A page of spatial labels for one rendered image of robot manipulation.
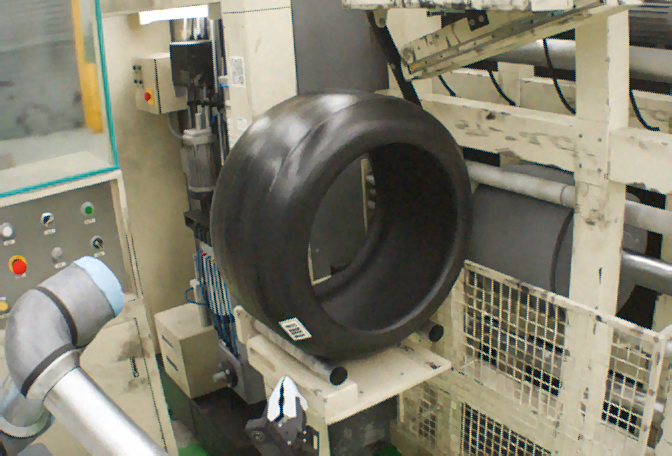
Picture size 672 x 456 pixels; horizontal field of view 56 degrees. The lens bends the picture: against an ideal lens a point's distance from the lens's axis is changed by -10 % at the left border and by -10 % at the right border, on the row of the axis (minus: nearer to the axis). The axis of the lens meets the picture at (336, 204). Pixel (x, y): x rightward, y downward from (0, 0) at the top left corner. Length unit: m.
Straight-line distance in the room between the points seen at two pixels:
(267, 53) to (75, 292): 0.80
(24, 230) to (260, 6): 0.86
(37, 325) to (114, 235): 0.94
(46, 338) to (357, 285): 0.96
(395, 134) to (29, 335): 0.80
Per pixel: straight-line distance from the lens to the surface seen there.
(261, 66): 1.64
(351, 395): 1.54
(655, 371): 1.50
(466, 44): 1.61
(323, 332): 1.41
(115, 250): 1.98
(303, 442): 1.26
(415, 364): 1.71
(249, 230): 1.33
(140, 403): 2.13
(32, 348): 1.05
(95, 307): 1.12
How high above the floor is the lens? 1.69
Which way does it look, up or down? 18 degrees down
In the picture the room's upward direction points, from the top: 4 degrees counter-clockwise
